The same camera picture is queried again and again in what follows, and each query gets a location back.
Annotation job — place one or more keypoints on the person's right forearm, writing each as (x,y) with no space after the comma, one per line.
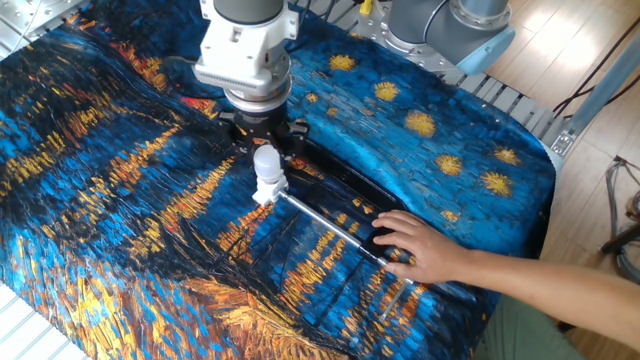
(550,295)

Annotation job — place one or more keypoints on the starry night painting tablecloth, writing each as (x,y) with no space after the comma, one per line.
(150,200)

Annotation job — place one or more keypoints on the aluminium frame post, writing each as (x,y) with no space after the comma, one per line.
(600,85)

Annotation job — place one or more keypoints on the black stand leg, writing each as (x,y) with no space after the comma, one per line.
(620,241)

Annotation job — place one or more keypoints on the yellow plastic clip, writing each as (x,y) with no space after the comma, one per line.
(366,7)

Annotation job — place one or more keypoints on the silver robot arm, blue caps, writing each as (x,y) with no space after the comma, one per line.
(450,30)

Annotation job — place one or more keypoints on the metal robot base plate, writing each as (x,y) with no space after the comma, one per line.
(370,35)

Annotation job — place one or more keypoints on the white wrist sensor mount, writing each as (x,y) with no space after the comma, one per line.
(245,45)

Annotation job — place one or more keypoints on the metal corner bracket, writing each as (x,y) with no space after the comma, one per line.
(563,143)

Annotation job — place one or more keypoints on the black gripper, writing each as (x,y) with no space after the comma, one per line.
(260,127)

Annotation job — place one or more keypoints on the green trousers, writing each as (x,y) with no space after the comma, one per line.
(520,335)

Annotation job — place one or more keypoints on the white bulb socket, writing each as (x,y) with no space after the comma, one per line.
(270,191)

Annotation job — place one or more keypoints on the perforated metal plate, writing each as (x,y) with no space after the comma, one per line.
(45,15)

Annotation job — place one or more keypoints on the metal lamp stand with socket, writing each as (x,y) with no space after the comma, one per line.
(350,176)

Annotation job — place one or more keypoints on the white light bulb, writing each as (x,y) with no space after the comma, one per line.
(267,164)

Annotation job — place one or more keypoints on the person's right hand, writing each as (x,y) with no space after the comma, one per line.
(430,252)

